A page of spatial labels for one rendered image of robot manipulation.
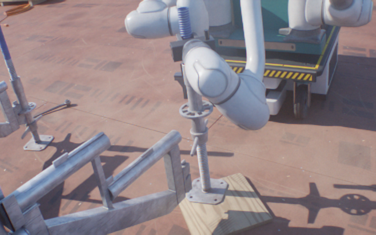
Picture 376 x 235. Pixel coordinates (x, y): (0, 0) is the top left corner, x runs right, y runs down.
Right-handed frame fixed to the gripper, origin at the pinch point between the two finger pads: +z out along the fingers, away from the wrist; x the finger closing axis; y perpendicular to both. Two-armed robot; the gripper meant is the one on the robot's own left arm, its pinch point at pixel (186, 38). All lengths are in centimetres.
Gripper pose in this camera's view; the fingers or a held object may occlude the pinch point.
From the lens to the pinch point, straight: 126.9
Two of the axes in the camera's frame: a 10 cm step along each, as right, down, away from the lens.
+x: -9.8, 2.0, -0.7
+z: -1.6, -4.9, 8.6
